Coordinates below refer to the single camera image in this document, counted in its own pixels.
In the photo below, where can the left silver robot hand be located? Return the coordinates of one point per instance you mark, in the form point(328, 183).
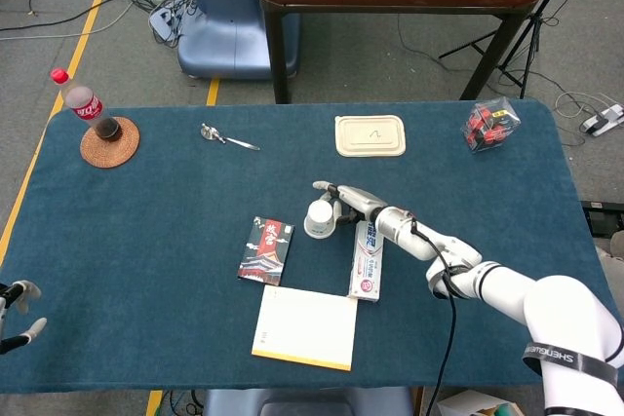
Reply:
point(24, 291)

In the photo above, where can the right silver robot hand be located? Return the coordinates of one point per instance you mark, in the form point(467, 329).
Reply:
point(363, 199)

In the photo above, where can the small white paper cup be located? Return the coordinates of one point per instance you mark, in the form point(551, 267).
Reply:
point(319, 221)

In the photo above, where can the cream plastic container lid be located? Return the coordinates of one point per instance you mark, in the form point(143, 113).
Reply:
point(370, 140)

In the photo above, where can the white pink toothpaste box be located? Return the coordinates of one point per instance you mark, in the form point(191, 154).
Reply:
point(365, 270)

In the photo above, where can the dark red card pack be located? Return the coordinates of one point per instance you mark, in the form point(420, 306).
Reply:
point(265, 253)

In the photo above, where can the clear box red black items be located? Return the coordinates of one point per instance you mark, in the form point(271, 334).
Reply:
point(490, 126)

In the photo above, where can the white cardboard box green item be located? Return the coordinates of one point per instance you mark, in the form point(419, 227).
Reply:
point(473, 404)

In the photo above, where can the white notebook yellow edge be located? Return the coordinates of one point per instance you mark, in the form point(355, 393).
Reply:
point(307, 328)

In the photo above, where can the round woven rattan coaster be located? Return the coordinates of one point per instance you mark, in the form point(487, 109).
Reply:
point(105, 153)

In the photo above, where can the blue felt tablecloth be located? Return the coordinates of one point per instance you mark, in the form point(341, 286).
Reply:
point(170, 221)

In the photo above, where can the ornate metal spoon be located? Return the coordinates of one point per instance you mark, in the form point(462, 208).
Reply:
point(210, 132)

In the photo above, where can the cola bottle red cap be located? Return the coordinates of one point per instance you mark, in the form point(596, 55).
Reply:
point(88, 106)

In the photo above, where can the blue grey robot torso base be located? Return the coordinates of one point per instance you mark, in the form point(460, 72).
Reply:
point(307, 404)

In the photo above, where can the dark flat equipment case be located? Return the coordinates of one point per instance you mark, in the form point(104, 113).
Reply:
point(602, 216)

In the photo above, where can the black tripod stand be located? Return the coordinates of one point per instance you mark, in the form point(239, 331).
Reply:
point(534, 21)

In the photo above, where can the white power strip grey plug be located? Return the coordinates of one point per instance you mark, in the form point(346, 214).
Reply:
point(602, 121)

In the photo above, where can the white power strip with plugs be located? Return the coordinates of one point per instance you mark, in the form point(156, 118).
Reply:
point(163, 21)

